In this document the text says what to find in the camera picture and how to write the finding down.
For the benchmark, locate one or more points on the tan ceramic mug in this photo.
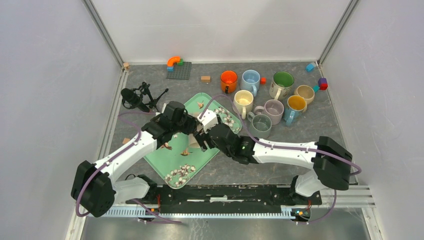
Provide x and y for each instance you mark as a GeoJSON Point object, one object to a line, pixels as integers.
{"type": "Point", "coordinates": [306, 92]}

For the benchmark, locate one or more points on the teal block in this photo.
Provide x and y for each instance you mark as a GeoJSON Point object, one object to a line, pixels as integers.
{"type": "Point", "coordinates": [316, 88]}

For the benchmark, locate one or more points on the purple red block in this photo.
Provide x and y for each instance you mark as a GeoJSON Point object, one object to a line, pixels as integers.
{"type": "Point", "coordinates": [323, 83]}

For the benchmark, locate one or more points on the floral cream mug green inside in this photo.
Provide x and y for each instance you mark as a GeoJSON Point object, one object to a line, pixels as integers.
{"type": "Point", "coordinates": [281, 85]}

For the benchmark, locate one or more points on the brown wooden block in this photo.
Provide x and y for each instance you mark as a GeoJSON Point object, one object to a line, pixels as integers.
{"type": "Point", "coordinates": [205, 79]}

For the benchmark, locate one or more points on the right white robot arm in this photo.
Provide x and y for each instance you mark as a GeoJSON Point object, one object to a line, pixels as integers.
{"type": "Point", "coordinates": [328, 162]}

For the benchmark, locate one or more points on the blue tan small mug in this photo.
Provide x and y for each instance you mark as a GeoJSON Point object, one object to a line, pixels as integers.
{"type": "Point", "coordinates": [296, 105]}

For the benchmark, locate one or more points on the green floral tray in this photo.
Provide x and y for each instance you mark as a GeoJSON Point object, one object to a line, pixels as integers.
{"type": "Point", "coordinates": [175, 162]}

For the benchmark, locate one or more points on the blue block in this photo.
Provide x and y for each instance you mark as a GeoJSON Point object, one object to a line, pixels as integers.
{"type": "Point", "coordinates": [310, 66]}

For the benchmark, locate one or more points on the grey lego baseplate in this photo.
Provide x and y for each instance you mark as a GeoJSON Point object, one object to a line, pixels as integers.
{"type": "Point", "coordinates": [180, 72]}

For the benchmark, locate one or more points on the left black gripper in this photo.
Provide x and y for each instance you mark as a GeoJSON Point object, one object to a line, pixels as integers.
{"type": "Point", "coordinates": [192, 124]}

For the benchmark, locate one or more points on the light blue ribbed mug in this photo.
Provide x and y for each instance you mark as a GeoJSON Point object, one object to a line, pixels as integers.
{"type": "Point", "coordinates": [250, 81]}

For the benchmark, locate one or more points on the orange mug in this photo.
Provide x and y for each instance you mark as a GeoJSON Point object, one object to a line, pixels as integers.
{"type": "Point", "coordinates": [228, 81]}

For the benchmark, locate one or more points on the grey mug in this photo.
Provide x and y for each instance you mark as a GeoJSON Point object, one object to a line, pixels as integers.
{"type": "Point", "coordinates": [260, 125]}

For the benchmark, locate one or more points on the small red cube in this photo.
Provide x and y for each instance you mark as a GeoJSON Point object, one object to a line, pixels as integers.
{"type": "Point", "coordinates": [263, 81]}

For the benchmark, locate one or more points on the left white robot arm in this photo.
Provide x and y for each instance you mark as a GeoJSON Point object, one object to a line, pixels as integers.
{"type": "Point", "coordinates": [96, 186]}

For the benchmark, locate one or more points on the cream paisley mug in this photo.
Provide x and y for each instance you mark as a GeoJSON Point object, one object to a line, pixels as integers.
{"type": "Point", "coordinates": [192, 142]}

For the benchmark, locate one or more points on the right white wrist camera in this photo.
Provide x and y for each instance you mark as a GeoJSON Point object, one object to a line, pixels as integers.
{"type": "Point", "coordinates": [208, 120]}

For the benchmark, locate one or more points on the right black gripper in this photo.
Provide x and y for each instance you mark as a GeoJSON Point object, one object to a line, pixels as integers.
{"type": "Point", "coordinates": [204, 136]}

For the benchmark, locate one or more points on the black mounting base rail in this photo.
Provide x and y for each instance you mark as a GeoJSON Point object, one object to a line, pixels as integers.
{"type": "Point", "coordinates": [227, 199]}

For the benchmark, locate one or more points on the mauve mug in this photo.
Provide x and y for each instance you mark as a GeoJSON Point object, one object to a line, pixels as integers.
{"type": "Point", "coordinates": [274, 109]}

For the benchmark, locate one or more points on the orange curved block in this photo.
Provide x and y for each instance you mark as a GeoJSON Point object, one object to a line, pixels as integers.
{"type": "Point", "coordinates": [174, 61]}

